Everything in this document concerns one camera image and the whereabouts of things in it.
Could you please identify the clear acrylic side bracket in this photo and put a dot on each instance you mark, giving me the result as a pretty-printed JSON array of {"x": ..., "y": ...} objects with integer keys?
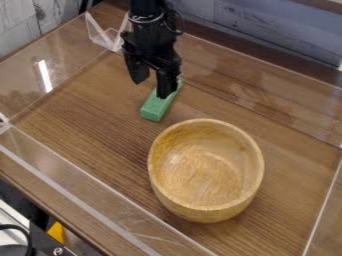
[{"x": 4, "y": 123}]

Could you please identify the green rectangular block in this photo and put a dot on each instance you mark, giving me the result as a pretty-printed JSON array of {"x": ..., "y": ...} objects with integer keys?
[{"x": 155, "y": 107}]

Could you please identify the clear acrylic corner bracket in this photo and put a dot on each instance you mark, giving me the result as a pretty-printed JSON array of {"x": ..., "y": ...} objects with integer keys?
[{"x": 107, "y": 38}]

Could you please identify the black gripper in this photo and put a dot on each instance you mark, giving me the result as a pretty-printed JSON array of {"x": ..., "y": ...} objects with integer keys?
[{"x": 150, "y": 49}]

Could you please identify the yellow sticker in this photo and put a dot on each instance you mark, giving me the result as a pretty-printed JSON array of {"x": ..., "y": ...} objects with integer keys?
[{"x": 56, "y": 232}]

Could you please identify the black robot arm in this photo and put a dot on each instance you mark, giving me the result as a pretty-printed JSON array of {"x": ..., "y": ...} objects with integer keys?
[{"x": 149, "y": 9}]

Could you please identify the brown wooden bowl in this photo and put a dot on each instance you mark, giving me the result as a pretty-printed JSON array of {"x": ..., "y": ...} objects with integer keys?
[{"x": 206, "y": 169}]

